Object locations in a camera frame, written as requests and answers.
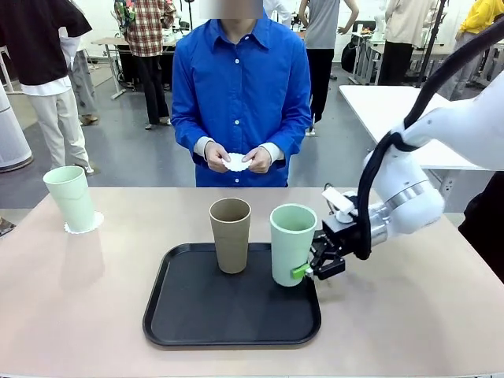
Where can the person in beige top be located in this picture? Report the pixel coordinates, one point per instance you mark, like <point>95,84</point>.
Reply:
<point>405,19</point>

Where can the white table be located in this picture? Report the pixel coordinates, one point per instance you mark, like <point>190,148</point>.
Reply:
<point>374,106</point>

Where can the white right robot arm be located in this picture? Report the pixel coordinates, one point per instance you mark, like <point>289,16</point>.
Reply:
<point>413,189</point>

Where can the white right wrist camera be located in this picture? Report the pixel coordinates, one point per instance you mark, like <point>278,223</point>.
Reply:
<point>338,201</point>

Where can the person in blue shirt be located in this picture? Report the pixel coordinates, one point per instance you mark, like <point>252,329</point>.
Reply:
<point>240,78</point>

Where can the black bag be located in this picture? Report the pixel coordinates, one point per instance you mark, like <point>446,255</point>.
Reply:
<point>348,57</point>

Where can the brown cup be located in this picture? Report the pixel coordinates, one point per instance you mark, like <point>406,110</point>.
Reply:
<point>232,244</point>

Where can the black tripod stand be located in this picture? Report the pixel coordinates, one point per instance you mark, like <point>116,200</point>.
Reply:
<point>433,39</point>

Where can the seated person in black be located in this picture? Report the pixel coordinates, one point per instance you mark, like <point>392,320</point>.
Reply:
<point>488,220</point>

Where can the black plastic tray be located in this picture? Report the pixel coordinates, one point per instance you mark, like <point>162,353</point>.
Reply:
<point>197,307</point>

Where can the person's right hand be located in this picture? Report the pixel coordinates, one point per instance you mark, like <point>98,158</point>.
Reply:
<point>214,155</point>

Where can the person in plaid shirt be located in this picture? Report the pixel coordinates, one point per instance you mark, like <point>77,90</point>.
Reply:
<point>147,31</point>

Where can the person's left hand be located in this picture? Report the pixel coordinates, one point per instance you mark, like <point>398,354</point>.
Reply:
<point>262,159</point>

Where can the person in yellow hoodie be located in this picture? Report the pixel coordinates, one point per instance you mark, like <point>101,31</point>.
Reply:
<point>478,15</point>

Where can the white doily coaster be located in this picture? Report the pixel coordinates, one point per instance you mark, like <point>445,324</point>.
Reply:
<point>99,220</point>
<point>236,162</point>

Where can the person in black top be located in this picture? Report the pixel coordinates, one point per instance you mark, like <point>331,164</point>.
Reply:
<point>39,39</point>

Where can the person in grey t-shirt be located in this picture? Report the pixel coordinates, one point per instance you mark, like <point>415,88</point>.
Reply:
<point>321,23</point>

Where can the white cylindrical air purifier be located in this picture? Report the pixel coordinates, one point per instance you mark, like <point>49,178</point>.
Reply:
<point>12,134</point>

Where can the light green cup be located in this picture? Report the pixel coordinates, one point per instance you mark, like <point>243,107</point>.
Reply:
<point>287,244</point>
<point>71,197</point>

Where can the person's right forearm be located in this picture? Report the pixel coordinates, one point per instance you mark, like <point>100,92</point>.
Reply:
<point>189,136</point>

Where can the wooden desk with white leg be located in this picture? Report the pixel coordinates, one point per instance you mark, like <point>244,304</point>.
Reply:
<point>110,40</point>

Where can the person in grey trousers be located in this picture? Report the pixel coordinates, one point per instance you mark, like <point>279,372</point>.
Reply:
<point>84,86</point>

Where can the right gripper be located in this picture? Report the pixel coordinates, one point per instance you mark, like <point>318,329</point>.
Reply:
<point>342,236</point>

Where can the person's left forearm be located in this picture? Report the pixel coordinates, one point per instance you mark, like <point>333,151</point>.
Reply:
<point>293,136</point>

